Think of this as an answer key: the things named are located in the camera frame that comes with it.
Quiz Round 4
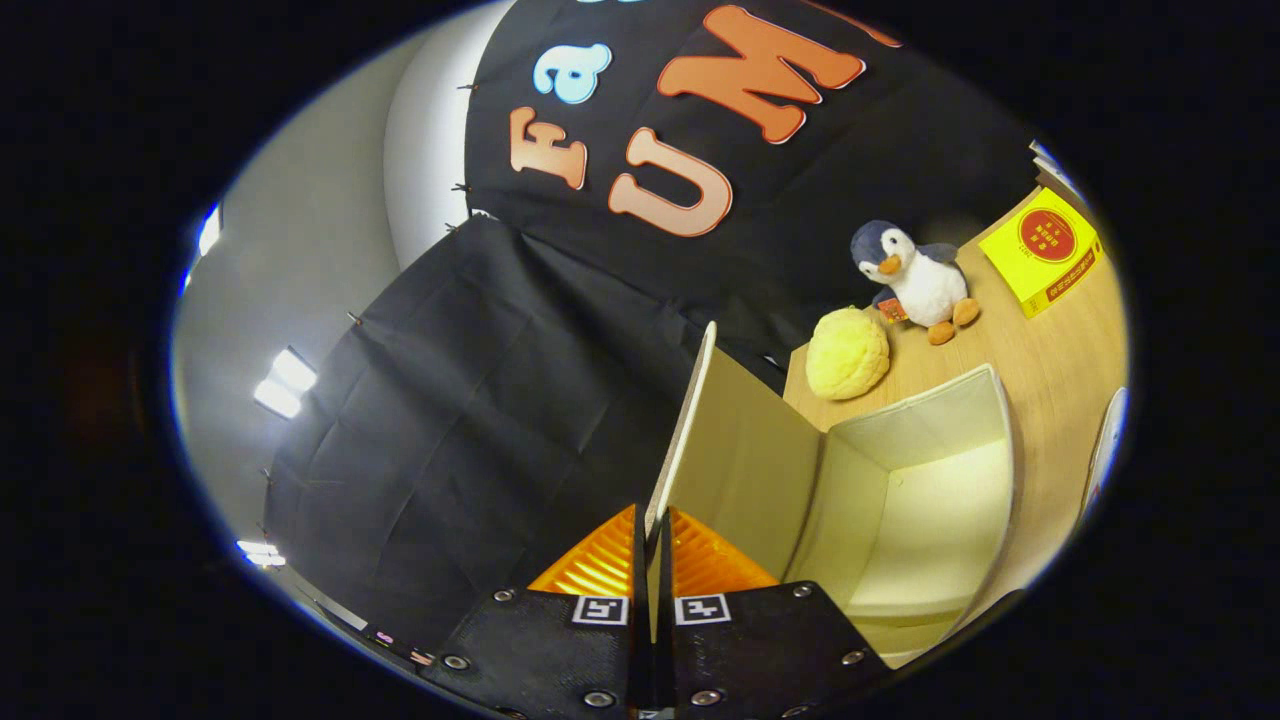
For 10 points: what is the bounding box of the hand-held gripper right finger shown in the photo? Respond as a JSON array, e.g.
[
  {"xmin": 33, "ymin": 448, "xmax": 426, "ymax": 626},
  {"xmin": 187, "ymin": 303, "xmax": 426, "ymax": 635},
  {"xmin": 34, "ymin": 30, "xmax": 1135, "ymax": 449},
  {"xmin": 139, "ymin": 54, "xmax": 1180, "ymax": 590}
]
[{"xmin": 655, "ymin": 505, "xmax": 896, "ymax": 720}]

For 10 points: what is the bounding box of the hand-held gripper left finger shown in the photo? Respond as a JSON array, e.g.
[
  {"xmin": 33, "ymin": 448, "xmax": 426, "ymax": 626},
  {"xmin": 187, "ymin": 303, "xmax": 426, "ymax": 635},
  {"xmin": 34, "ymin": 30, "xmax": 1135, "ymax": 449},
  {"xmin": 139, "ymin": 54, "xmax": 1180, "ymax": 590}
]
[{"xmin": 420, "ymin": 503, "xmax": 651, "ymax": 720}]

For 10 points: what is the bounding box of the white canvas shoe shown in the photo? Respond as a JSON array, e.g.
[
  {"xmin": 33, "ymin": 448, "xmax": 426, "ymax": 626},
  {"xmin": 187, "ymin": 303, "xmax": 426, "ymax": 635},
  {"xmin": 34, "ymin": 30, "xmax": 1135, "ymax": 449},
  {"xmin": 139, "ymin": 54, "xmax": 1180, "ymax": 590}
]
[{"xmin": 1080, "ymin": 388, "xmax": 1131, "ymax": 521}]

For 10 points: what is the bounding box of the black backdrop cloth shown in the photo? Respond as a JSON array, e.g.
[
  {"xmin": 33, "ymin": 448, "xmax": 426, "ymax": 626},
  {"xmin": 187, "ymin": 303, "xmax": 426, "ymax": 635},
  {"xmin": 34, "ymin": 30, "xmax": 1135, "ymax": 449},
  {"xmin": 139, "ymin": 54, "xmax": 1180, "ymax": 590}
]
[{"xmin": 262, "ymin": 0, "xmax": 1041, "ymax": 651}]

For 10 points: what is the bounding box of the yellow bun plush toy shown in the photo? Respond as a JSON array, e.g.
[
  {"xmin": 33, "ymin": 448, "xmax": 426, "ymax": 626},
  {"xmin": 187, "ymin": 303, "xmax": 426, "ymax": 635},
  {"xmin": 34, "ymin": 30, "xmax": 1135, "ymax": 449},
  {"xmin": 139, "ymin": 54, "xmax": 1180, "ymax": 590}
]
[{"xmin": 805, "ymin": 306, "xmax": 891, "ymax": 402}]

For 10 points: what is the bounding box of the penguin plush toy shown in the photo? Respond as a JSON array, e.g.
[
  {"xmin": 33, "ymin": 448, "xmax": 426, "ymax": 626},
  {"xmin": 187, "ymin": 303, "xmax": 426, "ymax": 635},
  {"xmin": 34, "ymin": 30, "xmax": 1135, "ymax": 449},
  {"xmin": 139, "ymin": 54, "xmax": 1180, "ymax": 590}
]
[{"xmin": 850, "ymin": 220, "xmax": 982, "ymax": 347}]

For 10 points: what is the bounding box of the yellow book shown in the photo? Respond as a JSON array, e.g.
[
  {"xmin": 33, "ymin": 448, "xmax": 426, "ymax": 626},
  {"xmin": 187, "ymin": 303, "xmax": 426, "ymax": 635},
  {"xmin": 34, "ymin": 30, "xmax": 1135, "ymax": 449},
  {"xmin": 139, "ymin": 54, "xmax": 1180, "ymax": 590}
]
[{"xmin": 978, "ymin": 187, "xmax": 1105, "ymax": 319}]

